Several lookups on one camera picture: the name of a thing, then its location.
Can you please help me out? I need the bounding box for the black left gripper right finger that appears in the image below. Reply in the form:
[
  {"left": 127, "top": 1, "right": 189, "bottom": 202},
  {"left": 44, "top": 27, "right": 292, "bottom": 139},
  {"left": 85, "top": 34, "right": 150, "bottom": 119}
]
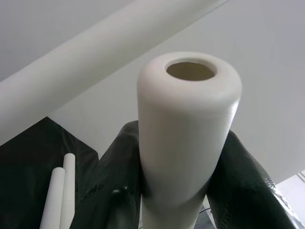
[{"left": 207, "top": 131, "right": 296, "bottom": 229}]

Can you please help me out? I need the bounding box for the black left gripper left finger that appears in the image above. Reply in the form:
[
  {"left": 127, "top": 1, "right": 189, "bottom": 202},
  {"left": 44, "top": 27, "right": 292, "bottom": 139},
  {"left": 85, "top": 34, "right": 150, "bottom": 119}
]
[{"left": 76, "top": 120, "right": 143, "bottom": 229}]

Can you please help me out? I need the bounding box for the black table cloth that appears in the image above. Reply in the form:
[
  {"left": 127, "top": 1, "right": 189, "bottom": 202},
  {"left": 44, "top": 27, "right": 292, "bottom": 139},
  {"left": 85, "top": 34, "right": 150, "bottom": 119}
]
[{"left": 0, "top": 116, "right": 100, "bottom": 229}]

